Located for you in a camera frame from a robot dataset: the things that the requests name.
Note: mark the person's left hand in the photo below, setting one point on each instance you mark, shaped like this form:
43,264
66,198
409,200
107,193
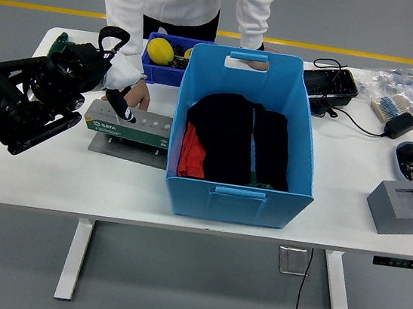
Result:
254,65

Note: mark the person's right hand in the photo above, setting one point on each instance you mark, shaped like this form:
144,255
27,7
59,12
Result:
140,94

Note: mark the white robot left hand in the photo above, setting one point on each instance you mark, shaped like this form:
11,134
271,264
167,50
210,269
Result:
124,71

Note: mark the green metal tool holder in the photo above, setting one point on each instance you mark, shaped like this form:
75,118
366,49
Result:
144,133

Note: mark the blue folding storage box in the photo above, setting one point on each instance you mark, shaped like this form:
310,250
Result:
238,204

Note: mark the person's left forearm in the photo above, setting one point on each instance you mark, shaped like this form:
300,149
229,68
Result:
253,16

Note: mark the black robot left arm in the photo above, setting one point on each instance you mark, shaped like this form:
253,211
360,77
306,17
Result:
16,99

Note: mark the person's right forearm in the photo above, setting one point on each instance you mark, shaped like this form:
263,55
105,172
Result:
124,14

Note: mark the small blue plastic bin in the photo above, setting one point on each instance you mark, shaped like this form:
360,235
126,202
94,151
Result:
156,73

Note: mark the yellow lemon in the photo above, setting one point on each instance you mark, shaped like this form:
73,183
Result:
159,50

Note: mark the dark round object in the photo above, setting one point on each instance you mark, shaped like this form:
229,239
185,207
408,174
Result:
178,50

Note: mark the yellow tape measure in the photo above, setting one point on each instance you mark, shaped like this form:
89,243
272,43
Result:
188,53

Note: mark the black cloth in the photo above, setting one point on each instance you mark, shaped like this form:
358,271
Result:
231,138

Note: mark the red cloth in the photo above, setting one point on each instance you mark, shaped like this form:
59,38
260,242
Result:
191,152

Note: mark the white table leg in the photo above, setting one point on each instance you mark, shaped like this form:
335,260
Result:
338,294
74,259

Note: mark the black plastic tray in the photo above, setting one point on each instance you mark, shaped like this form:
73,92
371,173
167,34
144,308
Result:
347,85

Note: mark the black table control panel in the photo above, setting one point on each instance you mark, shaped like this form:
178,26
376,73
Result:
401,263

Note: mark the metal floor socket plate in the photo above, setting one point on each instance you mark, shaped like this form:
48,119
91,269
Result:
291,263

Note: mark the resistor tape strip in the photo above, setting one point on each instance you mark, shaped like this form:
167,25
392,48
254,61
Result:
387,108

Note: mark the grey block with square recess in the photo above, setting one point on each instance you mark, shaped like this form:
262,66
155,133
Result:
396,217

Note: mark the clear bags of blue parts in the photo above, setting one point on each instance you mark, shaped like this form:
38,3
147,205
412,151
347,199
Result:
395,82

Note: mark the black power adapter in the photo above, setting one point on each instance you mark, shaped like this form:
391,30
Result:
400,126

